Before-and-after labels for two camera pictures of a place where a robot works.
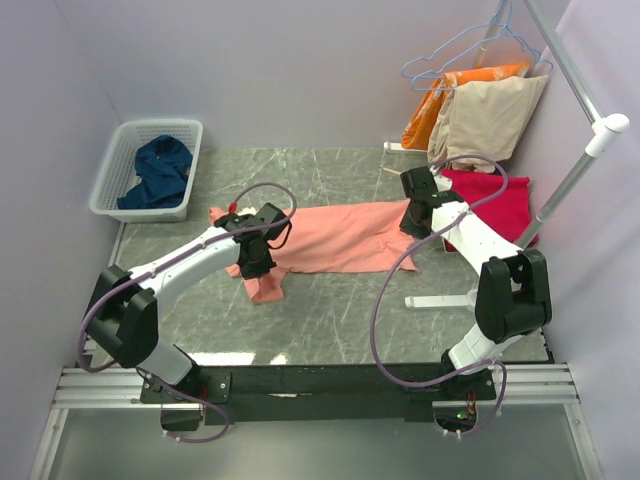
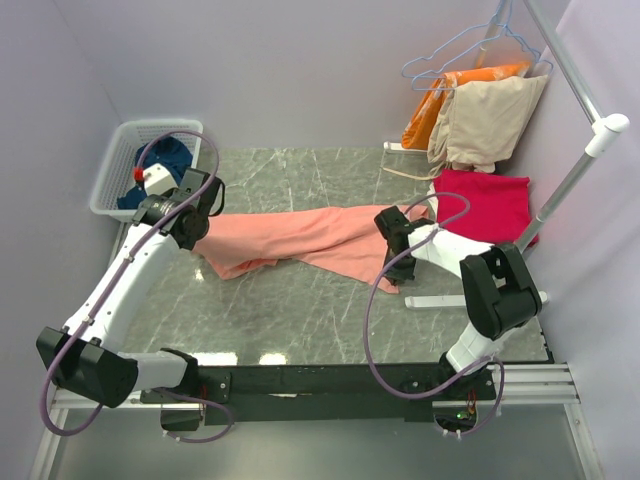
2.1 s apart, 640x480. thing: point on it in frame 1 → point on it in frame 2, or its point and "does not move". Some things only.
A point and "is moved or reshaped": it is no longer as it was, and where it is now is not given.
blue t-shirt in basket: [164, 164] does not move
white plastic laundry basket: [117, 174] does not move
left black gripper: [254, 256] → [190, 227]
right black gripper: [408, 228] → [398, 276]
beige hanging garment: [484, 118] does not move
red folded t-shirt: [509, 212] does not move
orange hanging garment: [423, 117] does not move
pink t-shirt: [369, 236] is moved or reshaped
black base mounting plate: [315, 394] does not move
